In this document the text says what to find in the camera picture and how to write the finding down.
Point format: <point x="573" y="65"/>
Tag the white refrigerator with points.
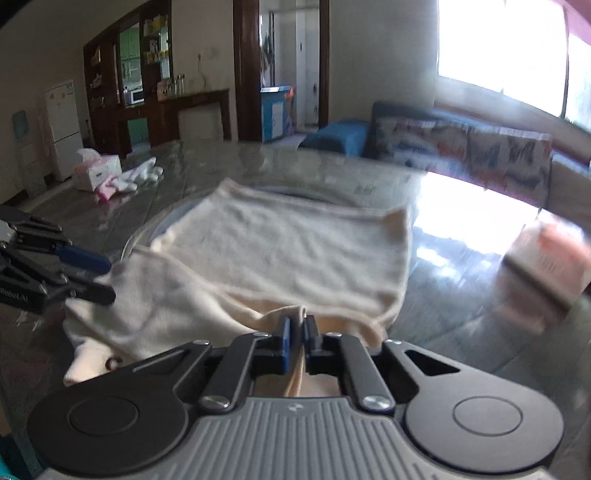
<point x="62" y="129"/>

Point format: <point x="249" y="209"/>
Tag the dark wooden shelf cabinet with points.
<point x="108" y="92"/>

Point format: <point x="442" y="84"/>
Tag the pink tissue pack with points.
<point x="549" y="258"/>

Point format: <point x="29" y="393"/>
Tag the blue white carton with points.
<point x="274" y="115"/>

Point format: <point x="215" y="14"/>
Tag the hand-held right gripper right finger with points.
<point x="309" y="346"/>

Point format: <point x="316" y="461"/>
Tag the wide butterfly print cushion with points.
<point x="415" y="143"/>

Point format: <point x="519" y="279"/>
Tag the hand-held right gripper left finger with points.
<point x="286" y="344"/>

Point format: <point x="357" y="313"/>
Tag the glass bottles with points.
<point x="178" y="85"/>

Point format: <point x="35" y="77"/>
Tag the dark wooden sideboard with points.
<point x="166" y="120"/>

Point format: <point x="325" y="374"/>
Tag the cream garment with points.
<point x="277" y="249"/>

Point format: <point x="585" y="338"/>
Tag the grey cushion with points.
<point x="570" y="184"/>

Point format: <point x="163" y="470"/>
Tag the blue sofa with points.
<point x="337" y="134"/>

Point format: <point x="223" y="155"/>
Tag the water dispenser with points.
<point x="27" y="152"/>

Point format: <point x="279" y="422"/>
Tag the white pink tissue box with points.
<point x="99" y="173"/>

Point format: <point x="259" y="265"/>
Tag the square butterfly print cushion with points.
<point x="508" y="157"/>

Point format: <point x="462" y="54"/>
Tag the dark wooden door frame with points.
<point x="242" y="69"/>

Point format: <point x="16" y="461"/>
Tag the round glass turntable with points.
<point x="138" y="235"/>

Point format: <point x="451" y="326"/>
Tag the window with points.
<point x="498" y="41"/>

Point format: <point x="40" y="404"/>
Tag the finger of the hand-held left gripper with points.
<point x="92" y="291"/>
<point x="85" y="261"/>

